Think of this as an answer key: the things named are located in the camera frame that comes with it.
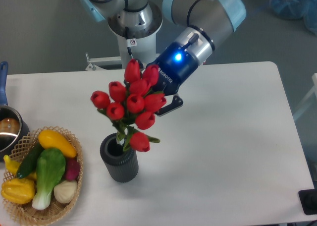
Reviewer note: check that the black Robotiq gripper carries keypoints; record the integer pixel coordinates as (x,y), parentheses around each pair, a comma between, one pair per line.
(175,65)

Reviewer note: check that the red tulip bouquet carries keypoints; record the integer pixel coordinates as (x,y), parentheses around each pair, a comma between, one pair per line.
(131,105)

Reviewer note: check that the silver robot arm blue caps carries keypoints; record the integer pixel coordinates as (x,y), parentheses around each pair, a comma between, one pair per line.
(207,24)

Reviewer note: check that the dark grey ribbed vase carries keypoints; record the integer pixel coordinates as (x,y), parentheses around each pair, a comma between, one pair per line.
(122,166)

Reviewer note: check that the purple red radish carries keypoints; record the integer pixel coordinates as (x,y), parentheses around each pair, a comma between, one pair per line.
(72,169)

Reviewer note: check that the yellow squash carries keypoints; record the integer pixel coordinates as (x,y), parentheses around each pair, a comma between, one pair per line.
(52,139)

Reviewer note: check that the green bok choy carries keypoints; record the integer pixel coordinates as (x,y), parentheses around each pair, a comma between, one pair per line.
(50,169)

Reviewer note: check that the white garlic bulb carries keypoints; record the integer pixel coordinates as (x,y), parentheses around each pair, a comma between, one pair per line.
(65,191)

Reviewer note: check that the blue plastic bag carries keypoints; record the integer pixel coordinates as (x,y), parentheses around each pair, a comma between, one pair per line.
(297,9)

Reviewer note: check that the dark green cucumber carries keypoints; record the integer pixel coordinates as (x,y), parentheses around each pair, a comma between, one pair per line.
(29,163)

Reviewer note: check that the black device at table edge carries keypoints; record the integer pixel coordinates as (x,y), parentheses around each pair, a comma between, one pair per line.
(308,199)

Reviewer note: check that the small yellow gourd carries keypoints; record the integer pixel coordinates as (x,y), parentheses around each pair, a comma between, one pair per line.
(12,166)

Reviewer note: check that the yellow bell pepper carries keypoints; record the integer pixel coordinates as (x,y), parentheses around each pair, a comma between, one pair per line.
(19,191)

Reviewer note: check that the woven wicker basket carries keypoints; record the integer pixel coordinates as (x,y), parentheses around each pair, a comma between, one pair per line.
(25,214)

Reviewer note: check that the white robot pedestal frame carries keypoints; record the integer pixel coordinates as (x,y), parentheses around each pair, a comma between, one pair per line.
(143,49)

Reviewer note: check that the white frame at right edge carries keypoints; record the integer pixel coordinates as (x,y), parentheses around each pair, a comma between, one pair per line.
(307,100)

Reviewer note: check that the blue handled saucepan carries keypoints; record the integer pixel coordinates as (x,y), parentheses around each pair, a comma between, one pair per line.
(12,126)

